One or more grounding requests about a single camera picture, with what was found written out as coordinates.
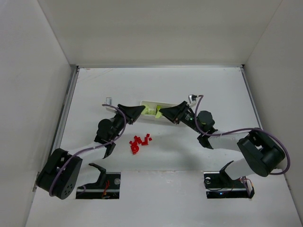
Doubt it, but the lime green long lego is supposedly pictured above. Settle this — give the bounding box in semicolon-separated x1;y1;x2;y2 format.
155;105;162;119

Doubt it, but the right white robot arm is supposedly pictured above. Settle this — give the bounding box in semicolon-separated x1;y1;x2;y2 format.
159;101;287;181

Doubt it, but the red lego pile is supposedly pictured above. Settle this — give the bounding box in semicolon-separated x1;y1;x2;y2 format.
129;133;152;155

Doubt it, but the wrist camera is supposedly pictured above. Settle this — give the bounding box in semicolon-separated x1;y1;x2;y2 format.
188;94;197;104
105;97;112;105

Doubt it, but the lime green 2x2 lego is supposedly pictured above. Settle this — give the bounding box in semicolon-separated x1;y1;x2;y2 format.
141;105;156;116

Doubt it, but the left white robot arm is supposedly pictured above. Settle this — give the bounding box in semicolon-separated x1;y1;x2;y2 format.
36;104;145;200

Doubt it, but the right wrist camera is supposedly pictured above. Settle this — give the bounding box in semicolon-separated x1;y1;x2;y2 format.
188;94;197;104

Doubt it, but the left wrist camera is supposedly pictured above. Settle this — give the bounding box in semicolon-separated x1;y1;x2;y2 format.
105;97;112;105

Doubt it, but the white three-compartment tray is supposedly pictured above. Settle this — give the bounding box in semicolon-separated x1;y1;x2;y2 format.
139;100;185;128

